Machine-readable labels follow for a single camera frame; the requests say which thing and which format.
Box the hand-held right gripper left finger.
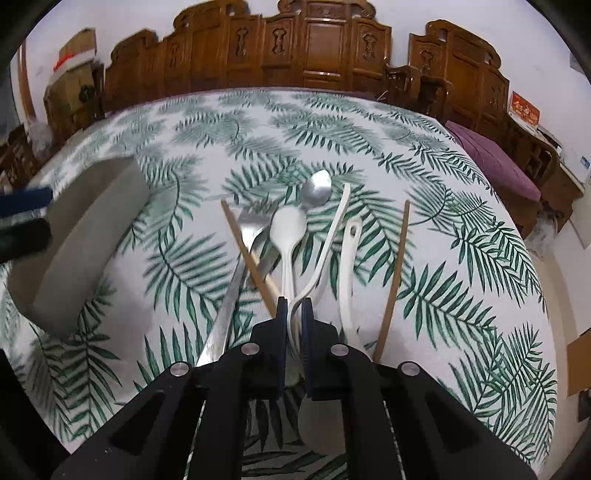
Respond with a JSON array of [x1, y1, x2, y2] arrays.
[[51, 298, 289, 480]]

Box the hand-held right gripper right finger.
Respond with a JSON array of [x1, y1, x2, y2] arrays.
[[302, 299, 539, 480]]

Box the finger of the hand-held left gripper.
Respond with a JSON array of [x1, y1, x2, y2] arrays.
[[0, 187, 54, 264]]

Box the grey felt container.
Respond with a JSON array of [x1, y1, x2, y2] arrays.
[[6, 156, 149, 340]]

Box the metal fork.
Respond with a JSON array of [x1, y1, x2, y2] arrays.
[[196, 210, 273, 367]]

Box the white spoon with handle hole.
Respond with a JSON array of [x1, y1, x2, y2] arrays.
[[339, 218, 377, 352]]

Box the white curved-handle spoon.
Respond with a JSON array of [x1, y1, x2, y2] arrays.
[[284, 183, 352, 457]]

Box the white plastic spoon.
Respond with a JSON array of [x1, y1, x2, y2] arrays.
[[269, 205, 308, 305]]

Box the wooden chopstick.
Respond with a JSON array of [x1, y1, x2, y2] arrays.
[[220, 200, 283, 308], [372, 200, 411, 365]]

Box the metal spoon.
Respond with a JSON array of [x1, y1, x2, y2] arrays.
[[300, 170, 333, 208]]

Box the dark wooden furniture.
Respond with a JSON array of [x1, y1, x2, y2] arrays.
[[0, 122, 40, 190]]

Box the stacked cardboard boxes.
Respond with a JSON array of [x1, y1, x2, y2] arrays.
[[44, 28, 106, 134]]

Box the leaf print tablecloth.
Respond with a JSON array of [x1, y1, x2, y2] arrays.
[[0, 88, 559, 480]]

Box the purple seat cushion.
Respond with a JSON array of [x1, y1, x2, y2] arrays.
[[445, 120, 543, 204]]

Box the flat cardboard piece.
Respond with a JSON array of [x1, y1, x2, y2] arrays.
[[567, 337, 591, 398]]

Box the dark wooden chair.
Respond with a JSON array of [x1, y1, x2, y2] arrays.
[[383, 65, 453, 121]]

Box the long carved wooden bench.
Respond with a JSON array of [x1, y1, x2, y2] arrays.
[[104, 0, 393, 112]]

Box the short carved wooden bench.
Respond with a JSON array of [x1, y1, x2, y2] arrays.
[[409, 18, 583, 232]]

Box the red desk calendar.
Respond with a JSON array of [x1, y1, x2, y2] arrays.
[[508, 91, 541, 126]]

